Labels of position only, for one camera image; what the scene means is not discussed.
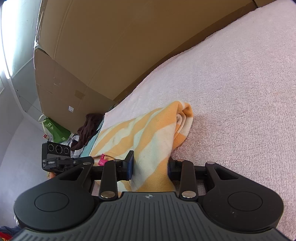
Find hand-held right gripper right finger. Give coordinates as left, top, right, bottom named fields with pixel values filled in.
left=168, top=158, right=239, bottom=201

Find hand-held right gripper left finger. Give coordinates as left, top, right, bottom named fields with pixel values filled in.
left=54, top=150, right=135, bottom=201

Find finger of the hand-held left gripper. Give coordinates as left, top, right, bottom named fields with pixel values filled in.
left=60, top=156, right=94, bottom=171

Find orange white striped shirt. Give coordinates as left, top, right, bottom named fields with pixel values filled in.
left=89, top=100, right=194, bottom=193

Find grey striped cloth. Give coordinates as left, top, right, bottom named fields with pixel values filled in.
left=69, top=134, right=87, bottom=158

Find green paper bag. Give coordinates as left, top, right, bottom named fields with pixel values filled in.
left=38, top=114, right=72, bottom=143

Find teal cloth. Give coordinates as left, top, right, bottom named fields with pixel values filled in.
left=80, top=120, right=105, bottom=158

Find dark brown cloth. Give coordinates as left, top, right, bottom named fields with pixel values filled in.
left=77, top=113, right=105, bottom=149

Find taped cardboard box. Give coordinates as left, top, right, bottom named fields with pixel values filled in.
left=33, top=47, right=116, bottom=135

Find pink terry towel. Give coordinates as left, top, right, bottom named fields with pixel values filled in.
left=90, top=0, right=296, bottom=232

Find large cardboard box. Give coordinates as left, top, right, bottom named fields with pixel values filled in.
left=37, top=0, right=269, bottom=104

